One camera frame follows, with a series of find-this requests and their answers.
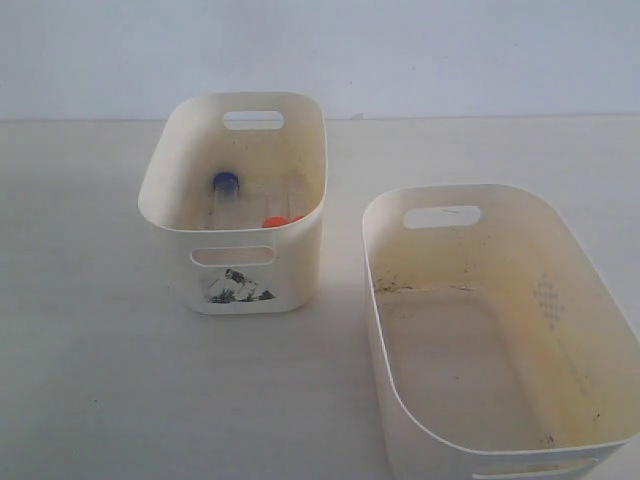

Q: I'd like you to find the orange-capped clear tube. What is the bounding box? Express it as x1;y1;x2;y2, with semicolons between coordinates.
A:
262;198;289;228
287;196;307;223

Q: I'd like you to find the blue-capped clear tube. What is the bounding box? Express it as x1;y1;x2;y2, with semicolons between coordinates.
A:
212;171;240;230

